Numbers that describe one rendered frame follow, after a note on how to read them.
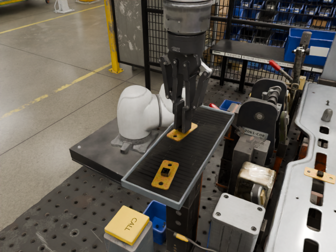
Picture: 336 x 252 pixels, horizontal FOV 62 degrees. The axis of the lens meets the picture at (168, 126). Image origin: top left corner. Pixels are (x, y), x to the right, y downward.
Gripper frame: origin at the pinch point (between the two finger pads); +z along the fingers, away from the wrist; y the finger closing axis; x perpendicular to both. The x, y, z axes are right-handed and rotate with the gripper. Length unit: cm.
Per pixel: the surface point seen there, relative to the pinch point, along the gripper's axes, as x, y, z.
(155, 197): -17.8, 6.5, 7.7
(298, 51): 70, 6, 2
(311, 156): 36.1, 25.7, 23.0
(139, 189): -18.5, 2.7, 7.2
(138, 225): -24.7, 8.4, 7.5
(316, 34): 122, 0, 9
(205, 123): 10.6, 0.3, 7.4
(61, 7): 348, -607, 112
